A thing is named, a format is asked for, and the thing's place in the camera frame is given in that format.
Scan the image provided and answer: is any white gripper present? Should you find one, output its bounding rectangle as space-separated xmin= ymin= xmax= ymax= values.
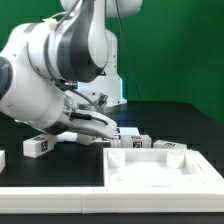
xmin=66 ymin=109 xmax=117 ymax=139

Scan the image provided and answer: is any white square tabletop panel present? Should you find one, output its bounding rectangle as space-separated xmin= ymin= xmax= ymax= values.
xmin=103 ymin=148 xmax=224 ymax=194

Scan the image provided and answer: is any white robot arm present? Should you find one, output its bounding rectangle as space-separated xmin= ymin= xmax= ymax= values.
xmin=0 ymin=0 xmax=143 ymax=138

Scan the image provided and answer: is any tag marker sheet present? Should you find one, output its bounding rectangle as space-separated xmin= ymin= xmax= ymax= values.
xmin=57 ymin=127 xmax=139 ymax=142

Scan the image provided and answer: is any white block left edge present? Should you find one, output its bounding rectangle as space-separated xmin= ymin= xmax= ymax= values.
xmin=0 ymin=150 xmax=5 ymax=173

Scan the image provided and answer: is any white obstacle fence rail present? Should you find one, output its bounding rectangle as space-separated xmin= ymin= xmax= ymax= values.
xmin=0 ymin=185 xmax=224 ymax=214

